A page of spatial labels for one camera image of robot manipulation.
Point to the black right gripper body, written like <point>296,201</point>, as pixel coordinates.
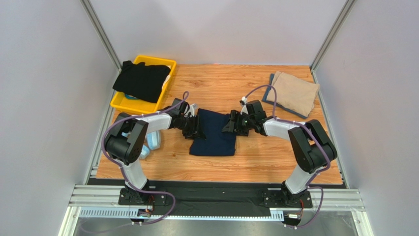
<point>237,121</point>

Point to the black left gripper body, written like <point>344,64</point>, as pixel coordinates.
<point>190,126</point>

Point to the navy t shirt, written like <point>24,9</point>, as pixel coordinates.
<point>216,143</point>

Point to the light blue headphones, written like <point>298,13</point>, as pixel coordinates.
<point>153,142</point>

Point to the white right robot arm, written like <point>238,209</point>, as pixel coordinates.
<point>313,149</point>

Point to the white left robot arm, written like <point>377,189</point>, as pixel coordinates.
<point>122,142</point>

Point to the yellow plastic bin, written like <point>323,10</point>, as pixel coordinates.
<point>138,107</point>

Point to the beige folded t shirt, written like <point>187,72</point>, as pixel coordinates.
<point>293,93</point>

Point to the black t shirt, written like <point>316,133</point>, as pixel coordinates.
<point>142,81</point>

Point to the teal cloth in bin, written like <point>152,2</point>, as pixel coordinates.
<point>130,97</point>

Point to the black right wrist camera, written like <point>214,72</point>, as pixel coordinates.
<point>253,109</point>

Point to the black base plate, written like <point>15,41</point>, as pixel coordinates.
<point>213,198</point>

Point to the aluminium frame rail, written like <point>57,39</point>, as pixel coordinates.
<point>101,200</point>

